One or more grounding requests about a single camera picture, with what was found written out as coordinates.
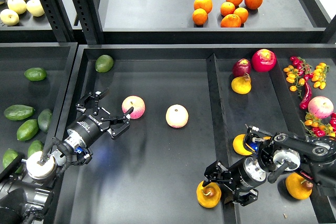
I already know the green avocado tray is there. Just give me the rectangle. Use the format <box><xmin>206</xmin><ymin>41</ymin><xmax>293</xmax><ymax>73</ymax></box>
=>
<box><xmin>24</xmin><ymin>67</ymin><xmax>47</xmax><ymax>81</ymax></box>
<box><xmin>95</xmin><ymin>55</ymin><xmax>114</xmax><ymax>73</ymax></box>

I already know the red chili pepper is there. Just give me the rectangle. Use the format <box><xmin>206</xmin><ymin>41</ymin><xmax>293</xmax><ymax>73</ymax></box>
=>
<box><xmin>299</xmin><ymin>82</ymin><xmax>312</xmax><ymax>110</ymax></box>

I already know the pink apple right tray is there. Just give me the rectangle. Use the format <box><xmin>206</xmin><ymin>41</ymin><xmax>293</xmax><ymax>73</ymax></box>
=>
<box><xmin>308</xmin><ymin>96</ymin><xmax>334</xmax><ymax>119</ymax></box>

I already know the cherry tomato bunch bottom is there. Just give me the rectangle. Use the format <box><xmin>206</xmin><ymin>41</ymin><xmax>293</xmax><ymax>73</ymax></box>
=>
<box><xmin>301</xmin><ymin>112</ymin><xmax>335</xmax><ymax>137</ymax></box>

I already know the black metal tray divider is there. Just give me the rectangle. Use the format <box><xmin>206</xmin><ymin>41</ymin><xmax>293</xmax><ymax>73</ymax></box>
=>
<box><xmin>206</xmin><ymin>54</ymin><xmax>240</xmax><ymax>223</ymax></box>

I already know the cherry tomato bunch top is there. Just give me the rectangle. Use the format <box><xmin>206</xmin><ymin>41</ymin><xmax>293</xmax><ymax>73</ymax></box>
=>
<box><xmin>283</xmin><ymin>56</ymin><xmax>330</xmax><ymax>98</ymax></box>

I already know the pink red apple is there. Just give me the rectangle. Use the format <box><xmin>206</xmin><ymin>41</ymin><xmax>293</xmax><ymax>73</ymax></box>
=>
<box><xmin>121</xmin><ymin>95</ymin><xmax>145</xmax><ymax>119</ymax></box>

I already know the orange right small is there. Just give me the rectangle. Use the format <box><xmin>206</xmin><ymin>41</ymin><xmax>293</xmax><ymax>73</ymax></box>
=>
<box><xmin>234</xmin><ymin>7</ymin><xmax>249</xmax><ymax>24</ymax></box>

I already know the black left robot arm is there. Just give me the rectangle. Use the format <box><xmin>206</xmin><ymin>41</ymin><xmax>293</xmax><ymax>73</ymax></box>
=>
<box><xmin>1</xmin><ymin>90</ymin><xmax>134</xmax><ymax>223</ymax></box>

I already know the orange front bottom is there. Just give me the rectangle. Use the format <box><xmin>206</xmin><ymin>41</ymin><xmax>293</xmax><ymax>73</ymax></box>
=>
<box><xmin>220</xmin><ymin>14</ymin><xmax>242</xmax><ymax>28</ymax></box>

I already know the dark green avocado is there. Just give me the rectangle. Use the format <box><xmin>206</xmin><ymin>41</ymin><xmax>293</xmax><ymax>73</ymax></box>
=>
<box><xmin>2</xmin><ymin>148</ymin><xmax>23</xmax><ymax>174</ymax></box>
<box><xmin>37</xmin><ymin>109</ymin><xmax>52</xmax><ymax>133</ymax></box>
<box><xmin>4</xmin><ymin>104</ymin><xmax>35</xmax><ymax>121</ymax></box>

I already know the dark green avocado upright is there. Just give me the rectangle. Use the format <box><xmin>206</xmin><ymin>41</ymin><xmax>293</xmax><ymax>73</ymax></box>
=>
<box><xmin>37</xmin><ymin>109</ymin><xmax>52</xmax><ymax>133</ymax></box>

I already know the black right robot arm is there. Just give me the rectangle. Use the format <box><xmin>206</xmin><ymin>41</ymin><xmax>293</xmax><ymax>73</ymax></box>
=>
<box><xmin>202</xmin><ymin>126</ymin><xmax>335</xmax><ymax>206</ymax></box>

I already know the black shelf upright post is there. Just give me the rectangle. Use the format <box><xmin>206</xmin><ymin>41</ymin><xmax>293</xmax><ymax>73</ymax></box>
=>
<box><xmin>72</xmin><ymin>0</ymin><xmax>105</xmax><ymax>45</ymax></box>

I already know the pale pink apple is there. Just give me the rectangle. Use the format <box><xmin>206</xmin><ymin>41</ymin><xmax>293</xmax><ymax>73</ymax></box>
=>
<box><xmin>165</xmin><ymin>104</ymin><xmax>188</xmax><ymax>129</ymax></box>

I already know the black tray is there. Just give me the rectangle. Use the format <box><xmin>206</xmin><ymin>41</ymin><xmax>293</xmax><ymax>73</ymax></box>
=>
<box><xmin>44</xmin><ymin>44</ymin><xmax>335</xmax><ymax>223</ymax></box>
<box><xmin>0</xmin><ymin>42</ymin><xmax>79</xmax><ymax>224</ymax></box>

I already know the orange far left top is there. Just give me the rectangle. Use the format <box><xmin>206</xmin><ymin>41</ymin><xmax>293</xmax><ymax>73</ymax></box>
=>
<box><xmin>193</xmin><ymin>0</ymin><xmax>213</xmax><ymax>14</ymax></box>

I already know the green avocado left tray top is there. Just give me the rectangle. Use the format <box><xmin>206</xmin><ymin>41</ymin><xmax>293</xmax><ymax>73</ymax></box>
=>
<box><xmin>24</xmin><ymin>67</ymin><xmax>47</xmax><ymax>81</ymax></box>

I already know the green avocado left middle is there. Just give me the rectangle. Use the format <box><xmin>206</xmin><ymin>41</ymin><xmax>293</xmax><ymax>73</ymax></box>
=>
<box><xmin>16</xmin><ymin>119</ymin><xmax>39</xmax><ymax>141</ymax></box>

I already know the yellow pear under gripper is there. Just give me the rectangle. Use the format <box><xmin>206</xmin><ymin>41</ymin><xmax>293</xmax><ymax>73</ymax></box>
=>
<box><xmin>231</xmin><ymin>73</ymin><xmax>251</xmax><ymax>94</ymax></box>

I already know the pale yellow pear front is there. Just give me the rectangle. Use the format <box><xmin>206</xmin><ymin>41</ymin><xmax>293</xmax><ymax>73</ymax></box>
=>
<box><xmin>1</xmin><ymin>9</ymin><xmax>19</xmax><ymax>26</ymax></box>

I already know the orange small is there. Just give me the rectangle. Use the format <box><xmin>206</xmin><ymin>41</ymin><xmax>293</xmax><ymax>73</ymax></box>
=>
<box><xmin>234</xmin><ymin>7</ymin><xmax>249</xmax><ymax>24</ymax></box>
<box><xmin>220</xmin><ymin>2</ymin><xmax>236</xmax><ymax>17</ymax></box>

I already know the black upper shelf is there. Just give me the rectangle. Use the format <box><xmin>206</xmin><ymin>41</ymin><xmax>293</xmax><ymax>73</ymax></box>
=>
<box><xmin>1</xmin><ymin>0</ymin><xmax>335</xmax><ymax>44</ymax></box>

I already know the cherry tomato bunch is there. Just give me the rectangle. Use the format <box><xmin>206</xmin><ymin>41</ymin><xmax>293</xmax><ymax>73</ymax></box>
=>
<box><xmin>283</xmin><ymin>56</ymin><xmax>330</xmax><ymax>98</ymax></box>
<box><xmin>301</xmin><ymin>112</ymin><xmax>335</xmax><ymax>137</ymax></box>

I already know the orange far left bottom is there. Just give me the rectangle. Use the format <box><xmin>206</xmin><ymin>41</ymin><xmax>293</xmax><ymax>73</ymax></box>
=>
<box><xmin>192</xmin><ymin>8</ymin><xmax>208</xmax><ymax>26</ymax></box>

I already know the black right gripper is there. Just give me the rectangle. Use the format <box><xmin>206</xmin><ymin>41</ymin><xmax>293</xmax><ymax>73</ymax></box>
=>
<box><xmin>202</xmin><ymin>156</ymin><xmax>267</xmax><ymax>206</ymax></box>

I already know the orange centre small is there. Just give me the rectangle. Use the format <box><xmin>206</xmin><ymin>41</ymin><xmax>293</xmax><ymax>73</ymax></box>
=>
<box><xmin>220</xmin><ymin>2</ymin><xmax>236</xmax><ymax>17</ymax></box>

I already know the bright red apple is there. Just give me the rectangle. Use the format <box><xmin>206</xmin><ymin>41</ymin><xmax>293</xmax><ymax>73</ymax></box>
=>
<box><xmin>251</xmin><ymin>49</ymin><xmax>277</xmax><ymax>72</ymax></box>

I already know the yellow pear lower right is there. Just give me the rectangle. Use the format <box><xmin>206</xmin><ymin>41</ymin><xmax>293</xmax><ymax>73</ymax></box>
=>
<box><xmin>285</xmin><ymin>173</ymin><xmax>313</xmax><ymax>200</ymax></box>

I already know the green avocado left bottom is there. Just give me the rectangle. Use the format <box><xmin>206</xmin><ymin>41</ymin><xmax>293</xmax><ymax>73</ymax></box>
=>
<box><xmin>27</xmin><ymin>140</ymin><xmax>44</xmax><ymax>157</ymax></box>

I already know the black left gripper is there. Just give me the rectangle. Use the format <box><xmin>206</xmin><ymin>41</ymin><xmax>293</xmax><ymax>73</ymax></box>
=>
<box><xmin>66</xmin><ymin>88</ymin><xmax>134</xmax><ymax>148</ymax></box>

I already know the pale yellow pear right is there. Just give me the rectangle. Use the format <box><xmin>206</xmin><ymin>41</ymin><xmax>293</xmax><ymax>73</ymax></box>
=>
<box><xmin>26</xmin><ymin>0</ymin><xmax>45</xmax><ymax>17</ymax></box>

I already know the dark red apple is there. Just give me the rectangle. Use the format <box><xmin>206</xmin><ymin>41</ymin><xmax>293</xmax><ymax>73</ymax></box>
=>
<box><xmin>232</xmin><ymin>58</ymin><xmax>251</xmax><ymax>77</ymax></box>

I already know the black centre tray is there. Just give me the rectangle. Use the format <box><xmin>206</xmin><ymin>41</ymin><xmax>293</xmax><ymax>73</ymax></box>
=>
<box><xmin>44</xmin><ymin>44</ymin><xmax>335</xmax><ymax>223</ymax></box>

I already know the black left tray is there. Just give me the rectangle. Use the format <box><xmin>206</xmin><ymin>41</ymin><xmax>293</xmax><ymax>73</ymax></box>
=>
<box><xmin>0</xmin><ymin>42</ymin><xmax>79</xmax><ymax>224</ymax></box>

